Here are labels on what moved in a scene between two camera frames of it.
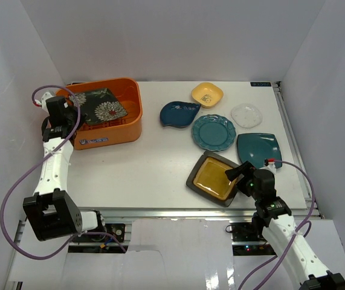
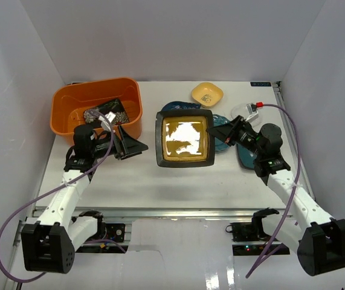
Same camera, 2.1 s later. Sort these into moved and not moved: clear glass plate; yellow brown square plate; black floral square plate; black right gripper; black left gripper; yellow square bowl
Moved: black right gripper; black floral square plate; yellow brown square plate; black left gripper
Not moved: yellow square bowl; clear glass plate
